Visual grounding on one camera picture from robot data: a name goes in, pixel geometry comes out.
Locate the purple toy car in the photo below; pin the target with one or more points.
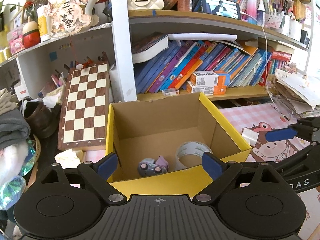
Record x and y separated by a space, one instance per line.
151 167

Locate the lower orange white box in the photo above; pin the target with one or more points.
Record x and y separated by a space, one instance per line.
206 90

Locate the grey folded cloth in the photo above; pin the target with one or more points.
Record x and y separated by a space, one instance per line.
14 128

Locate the pink cartoon desk mat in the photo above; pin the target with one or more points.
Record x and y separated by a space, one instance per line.
261 119

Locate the yellow cardboard box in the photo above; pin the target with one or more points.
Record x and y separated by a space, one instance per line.
138 130

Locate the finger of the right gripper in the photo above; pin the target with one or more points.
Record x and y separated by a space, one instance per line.
280 134
302 163

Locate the red white doll figure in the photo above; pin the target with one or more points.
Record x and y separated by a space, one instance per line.
31 34

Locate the stack of papers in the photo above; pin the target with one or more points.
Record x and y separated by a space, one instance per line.
299 95

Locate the wooden chessboard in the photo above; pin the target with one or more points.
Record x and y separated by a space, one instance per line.
84 110

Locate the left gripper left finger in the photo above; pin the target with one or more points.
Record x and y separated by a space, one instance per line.
95 176

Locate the thick book lying flat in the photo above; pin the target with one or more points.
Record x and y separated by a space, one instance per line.
149 47

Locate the small red white box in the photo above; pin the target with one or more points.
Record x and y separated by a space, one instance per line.
170 92

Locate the brown leather shoe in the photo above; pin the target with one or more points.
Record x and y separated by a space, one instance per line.
42 120

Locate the upper orange white box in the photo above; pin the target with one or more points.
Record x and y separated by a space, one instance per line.
210 78

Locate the white flat board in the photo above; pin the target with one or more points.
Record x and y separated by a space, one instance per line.
202 36

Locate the white charger plug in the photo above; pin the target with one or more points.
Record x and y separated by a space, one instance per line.
250 136

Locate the orange white box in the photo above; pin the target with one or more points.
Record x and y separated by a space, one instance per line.
210 78
206 90

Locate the rabbit lantern decoration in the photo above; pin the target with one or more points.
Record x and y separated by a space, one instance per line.
69 17

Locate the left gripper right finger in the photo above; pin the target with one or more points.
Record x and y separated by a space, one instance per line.
223 175

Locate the smartphone on shelf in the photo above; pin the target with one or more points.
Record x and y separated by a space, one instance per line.
223 8

